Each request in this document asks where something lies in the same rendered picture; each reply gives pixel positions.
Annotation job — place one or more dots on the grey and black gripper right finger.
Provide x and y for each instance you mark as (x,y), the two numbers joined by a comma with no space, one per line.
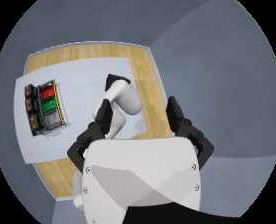
(183,128)

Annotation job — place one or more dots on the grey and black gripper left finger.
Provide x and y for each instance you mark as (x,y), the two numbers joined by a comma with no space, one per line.
(96,130)

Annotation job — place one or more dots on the grey open bin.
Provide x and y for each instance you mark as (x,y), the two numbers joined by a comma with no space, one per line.
(52,120)

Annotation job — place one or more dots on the dark grey metal shelf rack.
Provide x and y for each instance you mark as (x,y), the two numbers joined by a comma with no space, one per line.
(35,133)

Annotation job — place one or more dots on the red bin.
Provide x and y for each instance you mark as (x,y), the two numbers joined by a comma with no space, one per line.
(46,90)

